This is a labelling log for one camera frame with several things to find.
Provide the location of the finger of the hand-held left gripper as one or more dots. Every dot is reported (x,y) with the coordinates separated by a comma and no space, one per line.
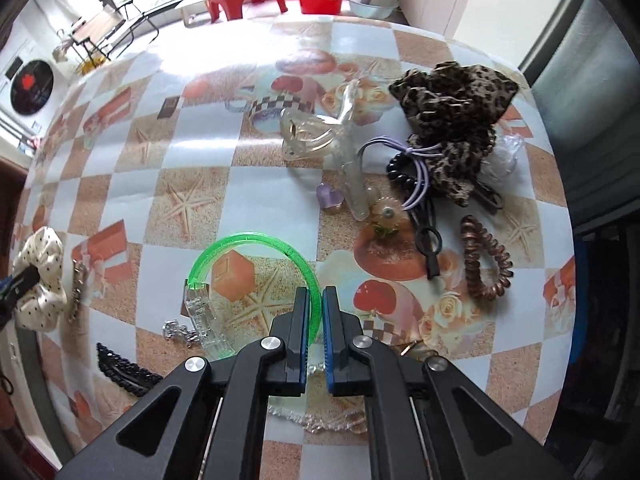
(20,284)

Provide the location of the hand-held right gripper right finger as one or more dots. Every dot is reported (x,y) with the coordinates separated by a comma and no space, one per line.
(330,345)

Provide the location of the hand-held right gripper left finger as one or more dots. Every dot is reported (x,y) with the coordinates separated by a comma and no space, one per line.
(302,340)

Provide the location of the white polka dot scrunchie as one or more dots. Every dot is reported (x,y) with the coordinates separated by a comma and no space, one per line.
(42,260)

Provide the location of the green translucent bangle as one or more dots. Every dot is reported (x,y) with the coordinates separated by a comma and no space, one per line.
(235,238)

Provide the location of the black beaded hair clip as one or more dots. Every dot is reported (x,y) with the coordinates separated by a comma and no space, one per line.
(125,372)

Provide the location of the clear acrylic hair clip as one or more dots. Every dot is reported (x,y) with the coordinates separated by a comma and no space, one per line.
(207,315)

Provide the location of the silver rhinestone hair clip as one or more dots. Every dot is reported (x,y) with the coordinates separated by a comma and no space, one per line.
(177,332)

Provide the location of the black loop hair stick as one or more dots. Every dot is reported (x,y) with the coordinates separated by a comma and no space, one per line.
(429,250)

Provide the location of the flower hair clip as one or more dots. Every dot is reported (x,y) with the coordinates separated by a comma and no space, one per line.
(386,212)

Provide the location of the purple heart charm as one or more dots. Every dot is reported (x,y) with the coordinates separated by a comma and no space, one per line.
(330,196)

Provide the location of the clear long hair clip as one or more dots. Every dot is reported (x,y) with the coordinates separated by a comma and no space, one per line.
(357,185)

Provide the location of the white washing machine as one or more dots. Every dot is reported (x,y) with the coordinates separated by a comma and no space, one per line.
(32,85)

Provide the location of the clear claw hair clip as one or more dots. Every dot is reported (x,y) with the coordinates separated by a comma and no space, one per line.
(307,135)

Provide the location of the brown metal hair clip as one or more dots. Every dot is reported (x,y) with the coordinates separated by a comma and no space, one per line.
(489,199)

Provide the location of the checkered printed tablecloth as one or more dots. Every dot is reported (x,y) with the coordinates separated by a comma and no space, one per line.
(200,125)

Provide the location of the leopard print scrunchie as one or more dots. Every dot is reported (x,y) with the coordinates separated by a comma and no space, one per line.
(445,105)

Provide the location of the white wash basin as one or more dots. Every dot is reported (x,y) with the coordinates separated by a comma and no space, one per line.
(370,4)

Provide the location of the black frame folding table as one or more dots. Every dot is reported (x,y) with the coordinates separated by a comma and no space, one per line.
(100,25)

